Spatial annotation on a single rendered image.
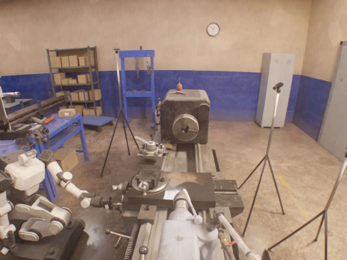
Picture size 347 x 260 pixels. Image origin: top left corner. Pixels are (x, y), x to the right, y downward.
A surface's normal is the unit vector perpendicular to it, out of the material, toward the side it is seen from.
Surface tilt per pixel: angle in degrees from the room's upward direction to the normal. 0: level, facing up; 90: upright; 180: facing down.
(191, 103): 90
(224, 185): 0
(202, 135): 90
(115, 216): 0
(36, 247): 0
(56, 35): 90
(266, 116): 90
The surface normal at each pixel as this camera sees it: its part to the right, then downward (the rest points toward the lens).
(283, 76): -0.07, 0.37
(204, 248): 0.64, 0.09
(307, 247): 0.00, -0.93
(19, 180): 0.44, 0.40
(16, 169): 0.35, -0.87
